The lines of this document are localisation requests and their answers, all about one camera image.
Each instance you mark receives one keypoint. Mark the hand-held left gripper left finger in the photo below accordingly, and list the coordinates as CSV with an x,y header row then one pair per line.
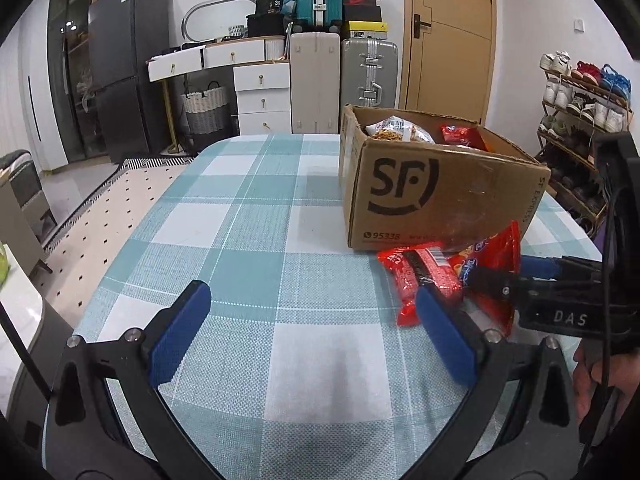
x,y
180,325

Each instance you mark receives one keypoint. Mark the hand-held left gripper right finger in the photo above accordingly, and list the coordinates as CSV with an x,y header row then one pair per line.
x,y
445,335

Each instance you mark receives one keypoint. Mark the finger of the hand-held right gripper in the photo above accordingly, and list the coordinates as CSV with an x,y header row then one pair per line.
x,y
537,267
495,285

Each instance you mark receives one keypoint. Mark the large red chips bag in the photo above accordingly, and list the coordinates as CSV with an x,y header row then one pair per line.
x,y
500,255

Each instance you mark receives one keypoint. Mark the red noodle packet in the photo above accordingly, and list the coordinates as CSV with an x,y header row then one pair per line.
x,y
410,270

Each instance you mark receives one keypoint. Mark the brown cardboard box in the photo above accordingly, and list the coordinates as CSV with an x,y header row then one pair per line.
x,y
450,195

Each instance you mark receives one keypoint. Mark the small red snack packet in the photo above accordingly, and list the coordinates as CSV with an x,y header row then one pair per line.
x,y
460,136

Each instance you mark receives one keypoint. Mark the white orange snack packet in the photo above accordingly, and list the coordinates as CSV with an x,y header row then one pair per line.
x,y
395,129

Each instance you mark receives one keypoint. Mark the person's right forearm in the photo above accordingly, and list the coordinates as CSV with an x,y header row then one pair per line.
x,y
625,440

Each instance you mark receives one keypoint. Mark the person's right hand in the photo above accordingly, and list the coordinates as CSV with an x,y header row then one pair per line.
x,y
620,370

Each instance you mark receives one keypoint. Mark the teal checked tablecloth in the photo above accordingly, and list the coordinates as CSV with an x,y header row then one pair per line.
x,y
250,260

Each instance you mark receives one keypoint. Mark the wooden shoe rack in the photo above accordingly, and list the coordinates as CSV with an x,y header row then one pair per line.
x,y
575,160

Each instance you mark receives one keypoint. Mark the cream dotted rug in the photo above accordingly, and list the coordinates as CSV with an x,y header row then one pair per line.
x,y
100,210

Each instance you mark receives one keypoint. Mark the white marble side table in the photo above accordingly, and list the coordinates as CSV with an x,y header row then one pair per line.
x,y
25,310

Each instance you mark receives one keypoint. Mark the rows of sneakers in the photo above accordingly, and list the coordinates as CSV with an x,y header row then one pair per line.
x,y
585,90

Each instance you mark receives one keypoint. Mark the grey chair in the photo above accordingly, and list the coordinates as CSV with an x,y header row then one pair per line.
x,y
22,195

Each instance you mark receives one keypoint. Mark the woven laundry basket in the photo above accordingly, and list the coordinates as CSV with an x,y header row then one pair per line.
x,y
206,110

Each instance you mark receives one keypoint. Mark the wooden door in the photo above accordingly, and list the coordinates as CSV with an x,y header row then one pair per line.
x,y
450,45

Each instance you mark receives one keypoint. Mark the silver suitcase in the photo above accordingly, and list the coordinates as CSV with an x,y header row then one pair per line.
x,y
370,72

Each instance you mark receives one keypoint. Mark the white drawer dresser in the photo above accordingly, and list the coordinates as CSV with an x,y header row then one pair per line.
x,y
260,90

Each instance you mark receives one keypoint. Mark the grey refrigerator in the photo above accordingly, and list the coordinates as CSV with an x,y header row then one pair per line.
x,y
130,70

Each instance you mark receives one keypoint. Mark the beige suitcase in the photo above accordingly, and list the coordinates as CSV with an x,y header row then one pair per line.
x,y
316,82

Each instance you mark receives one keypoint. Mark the dark glass cabinet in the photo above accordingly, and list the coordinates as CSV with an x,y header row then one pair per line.
x,y
70,70

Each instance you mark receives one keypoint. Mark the yellow black shoe box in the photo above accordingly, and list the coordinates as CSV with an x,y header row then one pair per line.
x,y
365,31

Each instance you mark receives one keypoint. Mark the black storage box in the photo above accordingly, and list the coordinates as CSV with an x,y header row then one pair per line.
x,y
265,25

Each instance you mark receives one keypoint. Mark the oval chrome mirror frame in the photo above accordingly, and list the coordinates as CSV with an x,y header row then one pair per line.
x,y
200,10

